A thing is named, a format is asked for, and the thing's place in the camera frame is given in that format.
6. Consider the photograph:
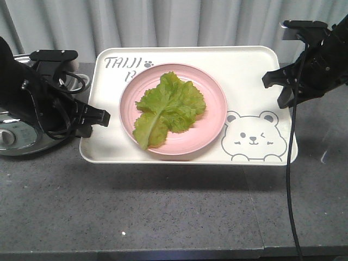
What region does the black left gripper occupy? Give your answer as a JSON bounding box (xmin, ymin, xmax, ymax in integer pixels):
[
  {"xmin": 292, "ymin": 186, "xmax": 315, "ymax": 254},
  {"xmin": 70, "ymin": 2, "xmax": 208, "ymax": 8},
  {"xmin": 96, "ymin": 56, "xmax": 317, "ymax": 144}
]
[{"xmin": 27, "ymin": 78, "xmax": 110, "ymax": 138}]

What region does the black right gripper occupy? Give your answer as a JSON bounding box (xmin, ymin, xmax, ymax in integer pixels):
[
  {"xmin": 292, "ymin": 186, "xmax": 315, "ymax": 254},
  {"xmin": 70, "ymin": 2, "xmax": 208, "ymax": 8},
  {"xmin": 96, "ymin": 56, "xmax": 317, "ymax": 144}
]
[{"xmin": 262, "ymin": 43, "xmax": 347, "ymax": 109}]

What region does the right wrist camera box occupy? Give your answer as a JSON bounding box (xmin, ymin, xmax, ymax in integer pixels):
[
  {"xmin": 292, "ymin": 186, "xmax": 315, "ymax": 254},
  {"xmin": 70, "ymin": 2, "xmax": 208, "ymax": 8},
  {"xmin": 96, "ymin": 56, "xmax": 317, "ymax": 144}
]
[{"xmin": 281, "ymin": 20, "xmax": 330, "ymax": 41}]

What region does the pink round plate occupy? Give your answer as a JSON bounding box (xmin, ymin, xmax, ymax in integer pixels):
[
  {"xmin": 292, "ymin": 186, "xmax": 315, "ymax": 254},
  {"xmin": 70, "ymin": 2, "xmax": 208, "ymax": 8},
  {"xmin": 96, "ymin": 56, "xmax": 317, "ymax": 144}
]
[{"xmin": 119, "ymin": 63, "xmax": 227, "ymax": 156}]

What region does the green electric cooking pot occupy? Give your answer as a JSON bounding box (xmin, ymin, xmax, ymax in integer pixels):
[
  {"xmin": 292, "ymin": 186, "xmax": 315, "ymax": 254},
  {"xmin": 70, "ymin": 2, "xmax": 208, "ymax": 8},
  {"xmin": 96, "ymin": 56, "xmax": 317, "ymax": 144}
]
[{"xmin": 1, "ymin": 54, "xmax": 90, "ymax": 156}]

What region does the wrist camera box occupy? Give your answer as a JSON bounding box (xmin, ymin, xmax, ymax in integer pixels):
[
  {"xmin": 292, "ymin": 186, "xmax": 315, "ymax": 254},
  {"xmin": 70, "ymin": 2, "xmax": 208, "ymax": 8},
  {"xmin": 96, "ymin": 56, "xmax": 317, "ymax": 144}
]
[
  {"xmin": 281, "ymin": 20, "xmax": 330, "ymax": 41},
  {"xmin": 29, "ymin": 49, "xmax": 78, "ymax": 82}
]

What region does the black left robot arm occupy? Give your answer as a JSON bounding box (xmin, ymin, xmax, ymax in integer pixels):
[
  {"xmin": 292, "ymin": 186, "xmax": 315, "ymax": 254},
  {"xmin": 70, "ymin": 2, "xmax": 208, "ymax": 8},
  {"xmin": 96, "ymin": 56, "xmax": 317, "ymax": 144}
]
[{"xmin": 1, "ymin": 39, "xmax": 110, "ymax": 140}]

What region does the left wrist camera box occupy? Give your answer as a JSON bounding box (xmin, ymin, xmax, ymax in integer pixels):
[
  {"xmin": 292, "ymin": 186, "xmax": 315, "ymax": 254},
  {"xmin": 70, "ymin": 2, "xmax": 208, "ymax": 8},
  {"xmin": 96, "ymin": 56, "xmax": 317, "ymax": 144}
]
[{"xmin": 29, "ymin": 49, "xmax": 78, "ymax": 82}]

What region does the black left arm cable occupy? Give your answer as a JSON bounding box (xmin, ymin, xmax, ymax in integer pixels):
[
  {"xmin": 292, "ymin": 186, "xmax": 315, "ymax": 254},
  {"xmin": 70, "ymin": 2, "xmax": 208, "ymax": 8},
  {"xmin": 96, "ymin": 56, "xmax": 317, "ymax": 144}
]
[{"xmin": 21, "ymin": 69, "xmax": 87, "ymax": 141}]

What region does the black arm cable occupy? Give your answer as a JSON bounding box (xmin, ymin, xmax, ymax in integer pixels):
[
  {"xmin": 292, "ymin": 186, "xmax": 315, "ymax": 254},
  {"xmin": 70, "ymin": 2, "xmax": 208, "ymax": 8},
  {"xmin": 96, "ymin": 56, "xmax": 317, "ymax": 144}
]
[
  {"xmin": 285, "ymin": 40, "xmax": 310, "ymax": 261},
  {"xmin": 21, "ymin": 69, "xmax": 87, "ymax": 141}
]

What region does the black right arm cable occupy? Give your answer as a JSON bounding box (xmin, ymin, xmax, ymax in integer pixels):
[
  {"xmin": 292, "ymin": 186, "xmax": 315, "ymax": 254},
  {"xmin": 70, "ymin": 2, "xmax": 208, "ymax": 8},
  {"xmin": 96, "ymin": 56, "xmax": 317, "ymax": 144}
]
[{"xmin": 285, "ymin": 40, "xmax": 310, "ymax": 261}]

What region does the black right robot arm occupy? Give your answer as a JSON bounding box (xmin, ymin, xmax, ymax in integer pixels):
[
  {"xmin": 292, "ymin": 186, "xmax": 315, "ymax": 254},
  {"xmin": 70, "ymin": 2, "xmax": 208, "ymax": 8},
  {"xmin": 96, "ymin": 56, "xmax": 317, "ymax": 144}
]
[{"xmin": 262, "ymin": 17, "xmax": 347, "ymax": 109}]

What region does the green lettuce leaf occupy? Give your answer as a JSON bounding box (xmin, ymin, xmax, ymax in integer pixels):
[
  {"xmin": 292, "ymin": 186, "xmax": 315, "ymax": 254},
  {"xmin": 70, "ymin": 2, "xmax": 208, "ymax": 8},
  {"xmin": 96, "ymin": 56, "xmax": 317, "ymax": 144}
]
[{"xmin": 133, "ymin": 72, "xmax": 206, "ymax": 150}]

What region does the cream bear serving tray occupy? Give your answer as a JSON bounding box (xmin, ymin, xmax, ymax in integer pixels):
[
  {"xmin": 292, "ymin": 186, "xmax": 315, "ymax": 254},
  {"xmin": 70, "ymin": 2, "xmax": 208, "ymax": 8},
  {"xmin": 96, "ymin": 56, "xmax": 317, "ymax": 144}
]
[{"xmin": 79, "ymin": 46, "xmax": 298, "ymax": 166}]

